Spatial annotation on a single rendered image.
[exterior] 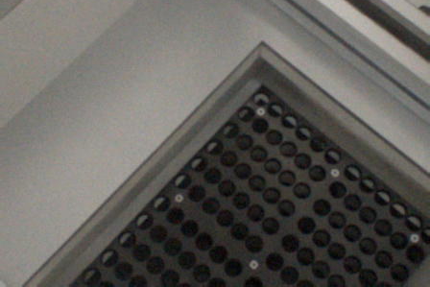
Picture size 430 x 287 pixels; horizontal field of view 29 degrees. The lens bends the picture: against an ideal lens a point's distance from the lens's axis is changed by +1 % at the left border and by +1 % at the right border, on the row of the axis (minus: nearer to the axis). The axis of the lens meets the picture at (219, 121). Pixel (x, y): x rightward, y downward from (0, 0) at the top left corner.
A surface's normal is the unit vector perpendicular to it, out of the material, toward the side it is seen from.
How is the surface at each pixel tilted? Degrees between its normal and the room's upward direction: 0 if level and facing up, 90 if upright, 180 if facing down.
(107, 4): 90
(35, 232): 0
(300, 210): 0
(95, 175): 0
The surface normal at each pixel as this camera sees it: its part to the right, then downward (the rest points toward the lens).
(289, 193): 0.00, -0.35
